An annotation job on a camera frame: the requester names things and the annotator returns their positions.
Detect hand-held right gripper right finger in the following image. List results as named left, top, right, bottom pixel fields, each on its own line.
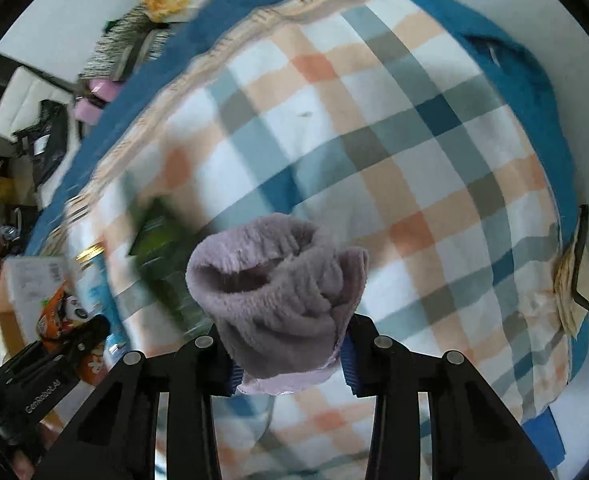
left=336, top=312, right=555, bottom=480

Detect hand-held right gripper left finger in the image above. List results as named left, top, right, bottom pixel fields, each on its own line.
left=33, top=322, right=245, bottom=480

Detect lilac fuzzy sock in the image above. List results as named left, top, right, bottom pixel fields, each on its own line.
left=186, top=213, right=370, bottom=396

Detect orange snack packet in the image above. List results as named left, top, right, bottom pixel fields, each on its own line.
left=35, top=282, right=91, bottom=355

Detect cardboard box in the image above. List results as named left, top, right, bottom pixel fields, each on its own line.
left=0, top=256, right=78, bottom=356

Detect white blue can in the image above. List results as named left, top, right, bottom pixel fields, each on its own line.
left=72, top=243, right=117, bottom=319

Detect green snack packet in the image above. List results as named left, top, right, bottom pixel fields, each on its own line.
left=128, top=197, right=210, bottom=341

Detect plaid blanket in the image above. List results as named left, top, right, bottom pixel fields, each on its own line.
left=44, top=0, right=573, bottom=478

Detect black plastic bag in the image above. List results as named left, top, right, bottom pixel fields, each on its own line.
left=13, top=100, right=71, bottom=191

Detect white chair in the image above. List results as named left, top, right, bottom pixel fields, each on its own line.
left=0, top=67, right=70, bottom=144

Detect pink foam blocks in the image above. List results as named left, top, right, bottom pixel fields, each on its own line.
left=74, top=78, right=125, bottom=124

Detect striped grey cloth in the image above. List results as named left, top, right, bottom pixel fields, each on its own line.
left=79, top=2, right=171, bottom=81

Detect yellow patterned cloth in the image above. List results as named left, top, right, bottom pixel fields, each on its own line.
left=142, top=0, right=210, bottom=24

